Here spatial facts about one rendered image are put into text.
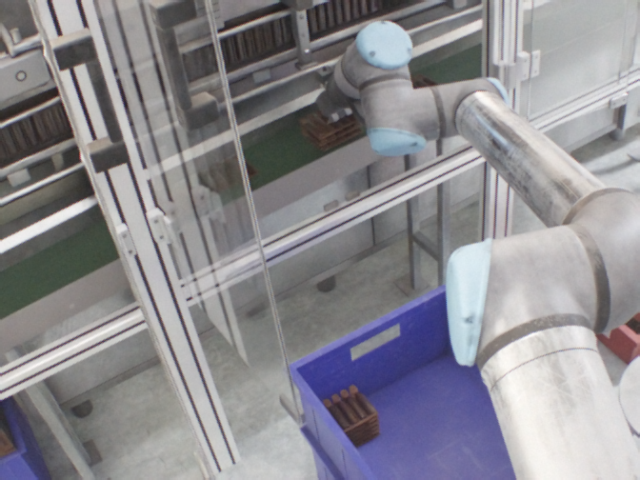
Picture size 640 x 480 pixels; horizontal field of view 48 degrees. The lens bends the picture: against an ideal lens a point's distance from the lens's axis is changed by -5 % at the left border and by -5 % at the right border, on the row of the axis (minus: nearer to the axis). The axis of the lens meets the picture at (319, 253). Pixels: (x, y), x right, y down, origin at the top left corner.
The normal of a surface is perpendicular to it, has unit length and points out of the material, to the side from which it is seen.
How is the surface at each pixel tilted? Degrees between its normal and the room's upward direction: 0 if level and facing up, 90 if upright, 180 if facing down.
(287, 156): 2
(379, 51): 40
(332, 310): 0
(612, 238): 13
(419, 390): 0
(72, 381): 90
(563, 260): 18
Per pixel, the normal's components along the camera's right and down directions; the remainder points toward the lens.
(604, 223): -0.13, -0.85
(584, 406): 0.01, -0.58
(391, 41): 0.25, -0.22
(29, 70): 0.52, 0.53
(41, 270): -0.15, -0.72
